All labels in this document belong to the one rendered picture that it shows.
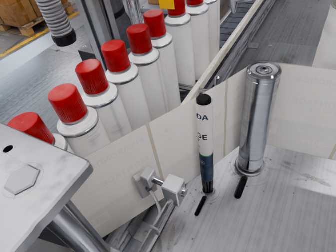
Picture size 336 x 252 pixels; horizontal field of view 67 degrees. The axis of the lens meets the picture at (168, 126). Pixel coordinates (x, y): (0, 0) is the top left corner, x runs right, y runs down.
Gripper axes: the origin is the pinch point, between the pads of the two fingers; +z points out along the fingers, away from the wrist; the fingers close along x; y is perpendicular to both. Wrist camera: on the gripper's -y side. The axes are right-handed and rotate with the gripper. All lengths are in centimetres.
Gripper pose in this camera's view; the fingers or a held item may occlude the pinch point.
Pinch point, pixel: (231, 8)
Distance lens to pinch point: 82.8
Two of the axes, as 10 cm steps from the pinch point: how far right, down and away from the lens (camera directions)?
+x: 4.8, -2.3, 8.4
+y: 8.7, 2.6, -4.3
